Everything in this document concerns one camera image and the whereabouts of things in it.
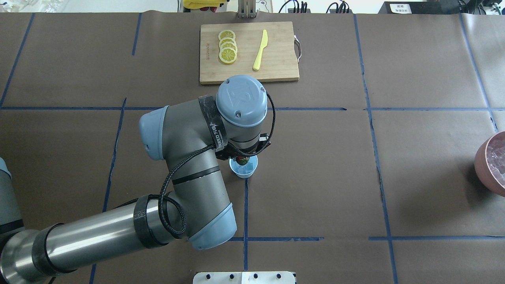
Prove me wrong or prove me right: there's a red strawberry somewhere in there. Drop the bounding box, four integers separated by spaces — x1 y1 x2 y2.
235 157 250 166

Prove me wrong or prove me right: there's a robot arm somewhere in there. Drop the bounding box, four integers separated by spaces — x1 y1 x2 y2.
1 75 273 284

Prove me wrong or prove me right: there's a light blue cup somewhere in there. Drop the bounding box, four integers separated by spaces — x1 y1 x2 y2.
228 156 258 179

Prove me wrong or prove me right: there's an ice cube in cup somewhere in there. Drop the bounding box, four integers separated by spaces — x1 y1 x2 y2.
239 163 256 176

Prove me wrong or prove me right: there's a pink bowl with ice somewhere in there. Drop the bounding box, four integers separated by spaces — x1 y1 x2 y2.
474 131 505 196

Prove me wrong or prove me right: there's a yellow plastic knife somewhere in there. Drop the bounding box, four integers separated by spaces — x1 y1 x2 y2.
252 29 269 71

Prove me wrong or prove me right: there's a lemon slice front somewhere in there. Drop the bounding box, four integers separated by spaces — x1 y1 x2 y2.
219 47 238 65

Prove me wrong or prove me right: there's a wooden cutting board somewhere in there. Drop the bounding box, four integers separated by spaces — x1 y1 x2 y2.
200 21 300 85

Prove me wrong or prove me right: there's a lemon slice top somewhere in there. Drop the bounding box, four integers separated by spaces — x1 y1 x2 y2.
218 30 236 40

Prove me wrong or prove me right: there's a yellow cloth bag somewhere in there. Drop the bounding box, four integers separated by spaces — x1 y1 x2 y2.
182 0 229 12

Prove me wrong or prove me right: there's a black box with label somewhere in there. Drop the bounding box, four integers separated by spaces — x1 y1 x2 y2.
378 0 460 15

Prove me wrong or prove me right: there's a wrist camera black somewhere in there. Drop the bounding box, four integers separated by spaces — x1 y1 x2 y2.
256 133 271 154

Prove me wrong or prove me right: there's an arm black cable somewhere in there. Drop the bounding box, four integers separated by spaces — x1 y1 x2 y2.
158 92 276 239

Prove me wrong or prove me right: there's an aluminium frame post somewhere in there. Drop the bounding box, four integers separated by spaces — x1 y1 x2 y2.
238 0 257 19

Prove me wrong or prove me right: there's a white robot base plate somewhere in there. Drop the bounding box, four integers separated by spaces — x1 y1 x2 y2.
193 271 297 284

